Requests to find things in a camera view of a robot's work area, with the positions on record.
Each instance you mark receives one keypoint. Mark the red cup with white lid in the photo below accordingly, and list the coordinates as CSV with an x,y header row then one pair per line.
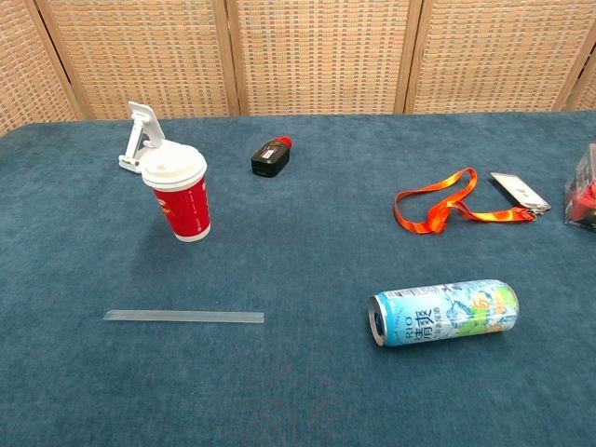
x,y
186,205

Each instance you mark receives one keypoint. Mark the translucent plastic straw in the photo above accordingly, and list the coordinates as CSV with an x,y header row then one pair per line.
x,y
186,316

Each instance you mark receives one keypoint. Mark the blue tablecloth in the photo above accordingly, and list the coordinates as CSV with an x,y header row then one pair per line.
x,y
279,261

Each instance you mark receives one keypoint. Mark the black bottle with red cap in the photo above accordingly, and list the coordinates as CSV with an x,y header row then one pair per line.
x,y
267,158

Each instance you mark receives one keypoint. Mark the blue drink can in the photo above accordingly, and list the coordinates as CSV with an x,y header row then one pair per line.
x,y
442,312

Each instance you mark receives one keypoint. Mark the woven wooden screen panel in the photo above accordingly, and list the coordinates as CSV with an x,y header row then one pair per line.
x,y
498,56
14,60
326,56
139,46
587,93

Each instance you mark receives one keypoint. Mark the white folding phone stand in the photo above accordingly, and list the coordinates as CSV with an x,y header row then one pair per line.
x,y
142,114

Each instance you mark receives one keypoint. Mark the clear badge card holder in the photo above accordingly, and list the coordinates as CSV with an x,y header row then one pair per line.
x,y
519,190

